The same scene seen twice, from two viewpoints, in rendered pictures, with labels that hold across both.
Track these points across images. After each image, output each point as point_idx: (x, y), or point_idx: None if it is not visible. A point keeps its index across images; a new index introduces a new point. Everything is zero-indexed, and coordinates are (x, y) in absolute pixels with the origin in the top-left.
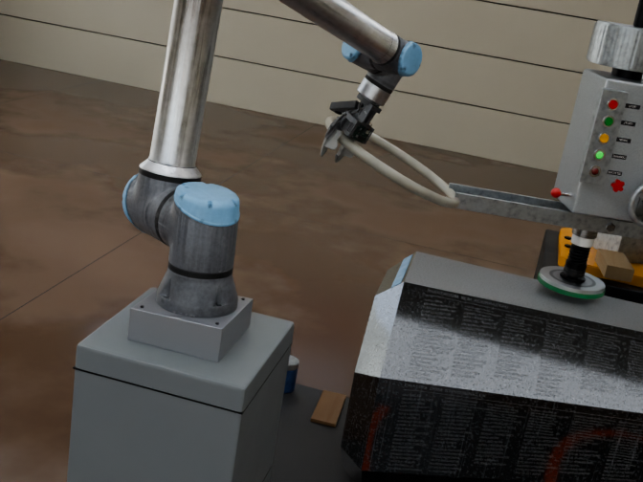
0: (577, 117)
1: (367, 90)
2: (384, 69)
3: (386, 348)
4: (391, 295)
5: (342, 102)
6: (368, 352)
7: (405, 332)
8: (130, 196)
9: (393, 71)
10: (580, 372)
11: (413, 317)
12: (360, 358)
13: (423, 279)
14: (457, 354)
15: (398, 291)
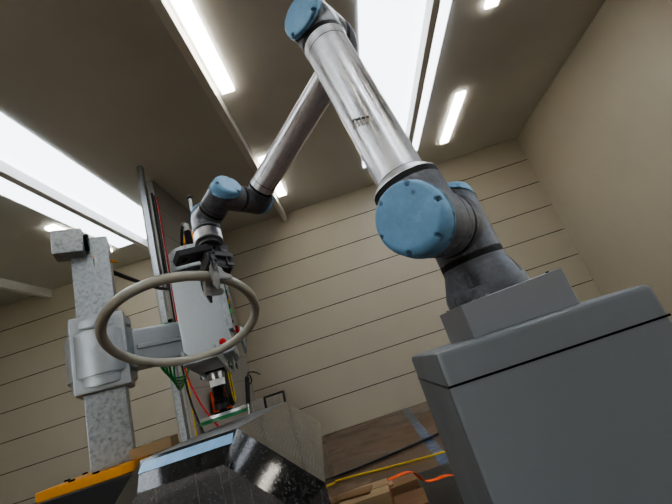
0: (188, 304)
1: (219, 232)
2: (256, 205)
3: (297, 467)
4: (240, 445)
5: (192, 248)
6: (289, 489)
7: (283, 452)
8: (444, 192)
9: (265, 205)
10: (302, 428)
11: (270, 443)
12: (289, 502)
13: (226, 430)
14: (298, 447)
15: (242, 436)
